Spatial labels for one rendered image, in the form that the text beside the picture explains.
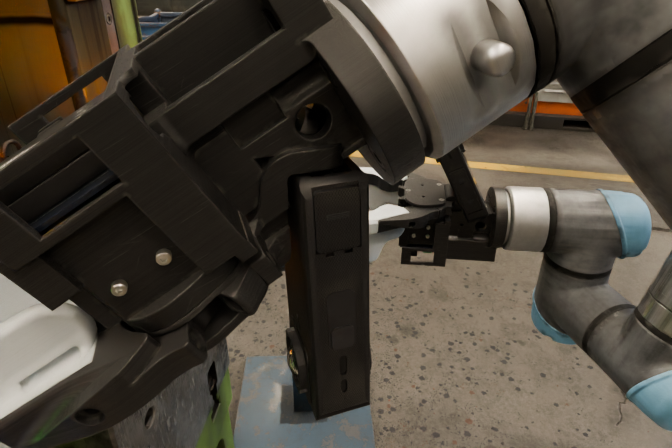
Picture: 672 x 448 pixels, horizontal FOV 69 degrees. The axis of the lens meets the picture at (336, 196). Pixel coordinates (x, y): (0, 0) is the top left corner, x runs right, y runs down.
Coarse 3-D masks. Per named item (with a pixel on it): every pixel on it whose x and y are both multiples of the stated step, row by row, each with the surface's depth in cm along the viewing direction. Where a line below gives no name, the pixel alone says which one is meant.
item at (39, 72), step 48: (0, 0) 76; (48, 0) 75; (96, 0) 84; (0, 48) 79; (48, 48) 78; (96, 48) 85; (0, 96) 83; (48, 96) 82; (96, 96) 86; (0, 144) 87
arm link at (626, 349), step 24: (648, 288) 49; (624, 312) 52; (648, 312) 47; (600, 336) 52; (624, 336) 50; (648, 336) 47; (600, 360) 52; (624, 360) 49; (648, 360) 47; (624, 384) 49; (648, 384) 46; (648, 408) 46
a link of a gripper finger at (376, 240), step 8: (384, 208) 54; (392, 208) 54; (400, 208) 54; (376, 216) 52; (384, 216) 52; (376, 224) 52; (376, 232) 52; (384, 232) 54; (392, 232) 55; (400, 232) 55; (376, 240) 54; (384, 240) 55; (376, 248) 54; (376, 256) 55
